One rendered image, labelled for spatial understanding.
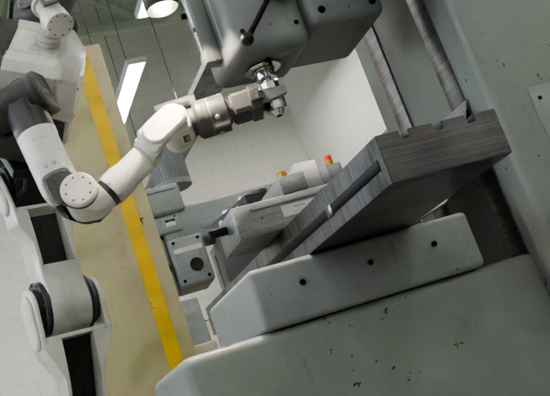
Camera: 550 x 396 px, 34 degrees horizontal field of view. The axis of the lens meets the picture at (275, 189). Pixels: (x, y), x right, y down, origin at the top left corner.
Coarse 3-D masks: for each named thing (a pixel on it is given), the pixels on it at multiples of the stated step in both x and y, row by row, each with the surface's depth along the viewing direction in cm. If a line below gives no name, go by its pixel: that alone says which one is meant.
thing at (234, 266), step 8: (248, 192) 230; (256, 192) 229; (264, 192) 228; (240, 200) 228; (248, 200) 225; (256, 200) 226; (232, 208) 232; (224, 216) 236; (216, 224) 240; (216, 240) 242; (224, 256) 239; (240, 256) 232; (248, 256) 229; (224, 264) 240; (232, 264) 236; (240, 264) 233; (232, 272) 237; (240, 272) 234; (232, 280) 238
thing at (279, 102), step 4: (268, 84) 203; (272, 84) 203; (276, 84) 204; (276, 100) 202; (280, 100) 202; (284, 100) 204; (264, 104) 204; (268, 104) 203; (272, 104) 202; (276, 104) 202; (280, 104) 202; (284, 104) 203; (268, 108) 203; (272, 108) 202; (276, 108) 202; (268, 112) 203
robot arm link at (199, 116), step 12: (192, 96) 204; (156, 108) 204; (192, 108) 201; (204, 108) 200; (192, 120) 200; (204, 120) 199; (180, 132) 199; (192, 132) 201; (204, 132) 200; (168, 144) 205; (180, 144) 204
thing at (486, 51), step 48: (384, 0) 223; (432, 0) 204; (480, 0) 202; (528, 0) 206; (384, 48) 228; (432, 48) 208; (480, 48) 197; (528, 48) 201; (384, 96) 233; (432, 96) 213; (480, 96) 196; (528, 96) 196; (528, 144) 192; (480, 192) 204; (528, 192) 189; (480, 240) 208; (528, 240) 192
